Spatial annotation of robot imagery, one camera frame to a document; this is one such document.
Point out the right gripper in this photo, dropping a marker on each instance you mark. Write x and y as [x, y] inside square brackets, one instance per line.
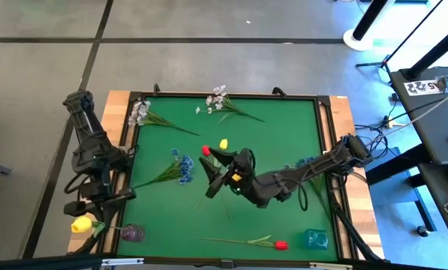
[242, 168]

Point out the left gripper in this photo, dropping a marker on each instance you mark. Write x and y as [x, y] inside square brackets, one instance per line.
[98, 195]

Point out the red artificial tulip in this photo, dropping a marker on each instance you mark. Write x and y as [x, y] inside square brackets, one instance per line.
[281, 245]
[206, 150]

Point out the yellow artificial tulip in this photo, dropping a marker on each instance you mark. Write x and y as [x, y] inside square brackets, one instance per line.
[81, 224]
[223, 144]

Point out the blue artificial flower bunch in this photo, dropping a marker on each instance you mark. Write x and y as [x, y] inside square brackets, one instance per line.
[186, 168]
[318, 187]

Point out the white artificial flower bunch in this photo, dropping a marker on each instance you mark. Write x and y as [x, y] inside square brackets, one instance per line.
[140, 112]
[218, 99]

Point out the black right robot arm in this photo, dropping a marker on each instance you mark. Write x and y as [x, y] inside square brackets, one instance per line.
[321, 161]

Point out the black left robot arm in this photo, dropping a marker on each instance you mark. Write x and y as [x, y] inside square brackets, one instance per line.
[92, 150]

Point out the purple glass vase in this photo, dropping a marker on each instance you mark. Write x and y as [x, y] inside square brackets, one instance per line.
[132, 233]

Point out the teal glass vase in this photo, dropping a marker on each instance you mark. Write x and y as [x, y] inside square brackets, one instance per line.
[315, 240]

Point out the aluminium extrusion bar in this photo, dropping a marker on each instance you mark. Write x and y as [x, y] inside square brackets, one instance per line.
[330, 266]
[122, 261]

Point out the green table mat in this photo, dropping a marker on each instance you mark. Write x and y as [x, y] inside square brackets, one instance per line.
[265, 123]

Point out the black rig beam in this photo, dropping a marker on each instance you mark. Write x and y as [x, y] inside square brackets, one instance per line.
[39, 263]

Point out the wooden table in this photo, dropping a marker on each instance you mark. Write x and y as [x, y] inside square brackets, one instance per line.
[113, 112]

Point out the black desk leg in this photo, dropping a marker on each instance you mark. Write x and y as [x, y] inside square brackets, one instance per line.
[396, 163]

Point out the floor stand with round base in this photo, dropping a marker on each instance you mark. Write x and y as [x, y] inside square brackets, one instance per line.
[353, 41]

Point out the thin black tripod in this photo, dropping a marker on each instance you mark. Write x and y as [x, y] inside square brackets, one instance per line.
[386, 59]

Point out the dark grey desk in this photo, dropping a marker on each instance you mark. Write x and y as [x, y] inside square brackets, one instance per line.
[426, 123]

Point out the white printed paper label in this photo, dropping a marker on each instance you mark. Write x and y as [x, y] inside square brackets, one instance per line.
[418, 88]

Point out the black castor wheel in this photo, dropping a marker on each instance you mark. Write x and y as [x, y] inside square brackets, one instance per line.
[422, 231]

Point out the black desk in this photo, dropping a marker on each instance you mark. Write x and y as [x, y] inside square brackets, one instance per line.
[433, 195]

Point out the black table frame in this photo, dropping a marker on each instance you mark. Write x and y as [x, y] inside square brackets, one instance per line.
[227, 94]

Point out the black frame clamp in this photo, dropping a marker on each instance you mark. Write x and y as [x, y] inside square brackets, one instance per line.
[156, 90]
[226, 263]
[280, 92]

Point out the black rig post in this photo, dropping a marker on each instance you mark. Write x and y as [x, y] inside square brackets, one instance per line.
[433, 52]

